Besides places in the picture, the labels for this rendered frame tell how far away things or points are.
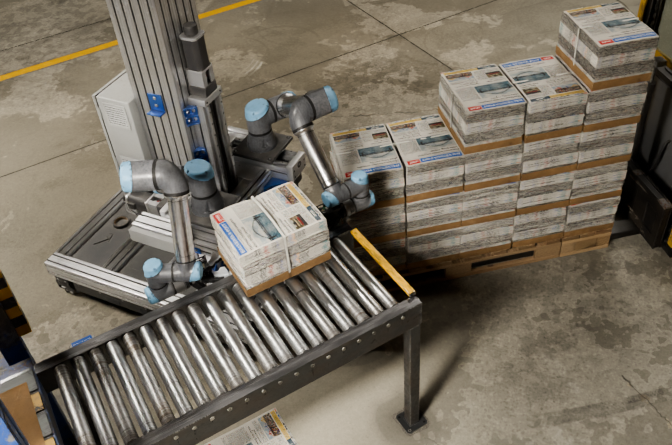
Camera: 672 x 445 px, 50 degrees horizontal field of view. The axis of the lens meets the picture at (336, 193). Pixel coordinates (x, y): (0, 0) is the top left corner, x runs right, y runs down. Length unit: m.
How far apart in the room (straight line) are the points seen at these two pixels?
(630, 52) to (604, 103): 0.26
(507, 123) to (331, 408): 1.54
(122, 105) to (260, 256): 1.01
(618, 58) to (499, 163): 0.70
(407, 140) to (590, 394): 1.44
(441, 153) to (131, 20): 1.49
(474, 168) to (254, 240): 1.24
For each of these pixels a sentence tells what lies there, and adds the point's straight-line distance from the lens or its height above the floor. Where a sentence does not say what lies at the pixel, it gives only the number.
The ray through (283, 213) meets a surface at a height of 1.03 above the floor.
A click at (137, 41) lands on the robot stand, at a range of 3.09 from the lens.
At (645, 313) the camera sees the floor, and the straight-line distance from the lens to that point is 3.96.
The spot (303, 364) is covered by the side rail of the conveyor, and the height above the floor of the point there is 0.80.
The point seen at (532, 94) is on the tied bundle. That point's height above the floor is 1.06.
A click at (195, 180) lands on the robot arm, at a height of 1.01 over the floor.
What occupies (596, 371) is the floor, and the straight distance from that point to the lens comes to 3.66.
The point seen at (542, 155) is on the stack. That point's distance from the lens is 3.58.
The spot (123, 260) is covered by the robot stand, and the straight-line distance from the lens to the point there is 3.99.
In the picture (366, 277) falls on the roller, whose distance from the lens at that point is 2.84.
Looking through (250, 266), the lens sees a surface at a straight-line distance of 2.71.
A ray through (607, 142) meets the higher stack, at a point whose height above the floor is 0.75.
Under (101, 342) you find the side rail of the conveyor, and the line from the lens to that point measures 2.85.
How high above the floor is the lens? 2.87
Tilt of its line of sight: 40 degrees down
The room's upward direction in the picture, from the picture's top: 5 degrees counter-clockwise
